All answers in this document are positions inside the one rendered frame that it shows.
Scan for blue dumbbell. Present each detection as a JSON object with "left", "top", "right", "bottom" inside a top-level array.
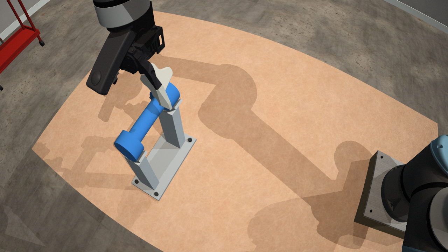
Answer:
[{"left": 114, "top": 82, "right": 180, "bottom": 162}]

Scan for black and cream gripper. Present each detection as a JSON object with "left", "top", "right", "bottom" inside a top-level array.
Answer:
[{"left": 107, "top": 1, "right": 173, "bottom": 110}]

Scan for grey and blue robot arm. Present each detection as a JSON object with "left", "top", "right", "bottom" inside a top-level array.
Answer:
[{"left": 86, "top": 0, "right": 448, "bottom": 252}]

